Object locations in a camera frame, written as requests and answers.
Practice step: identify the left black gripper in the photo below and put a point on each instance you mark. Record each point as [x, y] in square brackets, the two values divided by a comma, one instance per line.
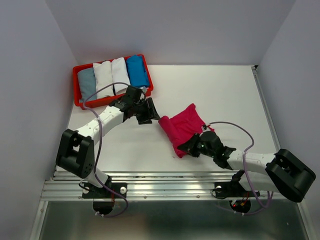
[146, 118]

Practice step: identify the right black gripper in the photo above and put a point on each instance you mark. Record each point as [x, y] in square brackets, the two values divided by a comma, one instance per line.
[189, 145]

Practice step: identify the pink t-shirt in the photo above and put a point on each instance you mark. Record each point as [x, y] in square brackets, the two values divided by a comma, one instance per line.
[181, 127]

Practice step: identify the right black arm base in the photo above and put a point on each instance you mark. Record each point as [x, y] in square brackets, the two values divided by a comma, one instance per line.
[231, 189]

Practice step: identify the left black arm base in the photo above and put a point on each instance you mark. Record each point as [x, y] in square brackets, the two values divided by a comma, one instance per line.
[90, 191]

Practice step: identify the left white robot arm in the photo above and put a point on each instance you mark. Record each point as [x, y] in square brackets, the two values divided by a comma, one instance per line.
[79, 150]

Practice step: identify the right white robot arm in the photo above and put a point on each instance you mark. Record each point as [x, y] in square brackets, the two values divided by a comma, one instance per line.
[281, 172]

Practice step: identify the blue rolled t-shirt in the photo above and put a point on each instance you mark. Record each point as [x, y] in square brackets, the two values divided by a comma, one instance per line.
[136, 71]

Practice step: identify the white textured rolled t-shirt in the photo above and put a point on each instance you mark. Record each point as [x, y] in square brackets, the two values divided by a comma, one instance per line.
[103, 76]

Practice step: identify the grey rolled t-shirt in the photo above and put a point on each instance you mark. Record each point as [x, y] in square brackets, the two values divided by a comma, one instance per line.
[87, 84]

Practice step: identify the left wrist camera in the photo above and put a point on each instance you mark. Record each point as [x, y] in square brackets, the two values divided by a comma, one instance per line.
[144, 89]

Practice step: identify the aluminium mounting rail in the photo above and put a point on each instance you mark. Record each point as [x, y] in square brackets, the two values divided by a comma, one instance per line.
[142, 186]

